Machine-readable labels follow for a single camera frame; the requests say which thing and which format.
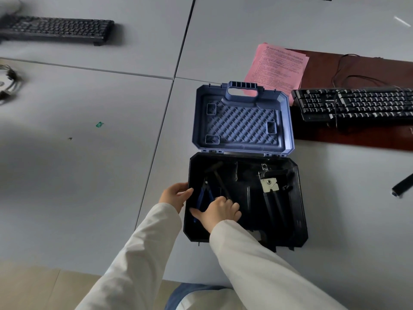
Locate black bar-shaped object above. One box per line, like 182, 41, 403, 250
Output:
391, 173, 413, 198

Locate white rounded object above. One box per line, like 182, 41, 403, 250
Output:
0, 0, 23, 16

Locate blue and black tool case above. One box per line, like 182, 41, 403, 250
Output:
183, 81, 309, 253

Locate person's left forearm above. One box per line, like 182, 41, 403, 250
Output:
75, 203, 182, 310

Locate blue handled pliers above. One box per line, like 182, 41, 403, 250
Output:
192, 177, 215, 223

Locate black hammer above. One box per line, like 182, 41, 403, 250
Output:
205, 161, 233, 201

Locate black keyboard with white letters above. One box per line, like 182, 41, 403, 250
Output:
291, 88, 413, 129

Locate person's right hand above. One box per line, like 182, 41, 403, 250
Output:
189, 196, 242, 234

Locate person's right forearm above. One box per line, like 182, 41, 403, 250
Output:
209, 219, 348, 310

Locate person's left hand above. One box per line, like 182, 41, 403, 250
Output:
159, 183, 194, 214

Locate plain black keyboard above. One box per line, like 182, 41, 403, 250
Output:
0, 15, 115, 47

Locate black handled rivet tool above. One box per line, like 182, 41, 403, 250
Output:
257, 167, 296, 230

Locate brown desk mat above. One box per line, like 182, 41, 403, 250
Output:
287, 49, 413, 152

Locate pink printed paper sheet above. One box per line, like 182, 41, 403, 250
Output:
244, 43, 310, 107

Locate grey cable bundle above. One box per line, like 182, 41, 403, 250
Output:
0, 59, 24, 105

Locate thin black cable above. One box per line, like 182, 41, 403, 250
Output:
332, 54, 401, 130

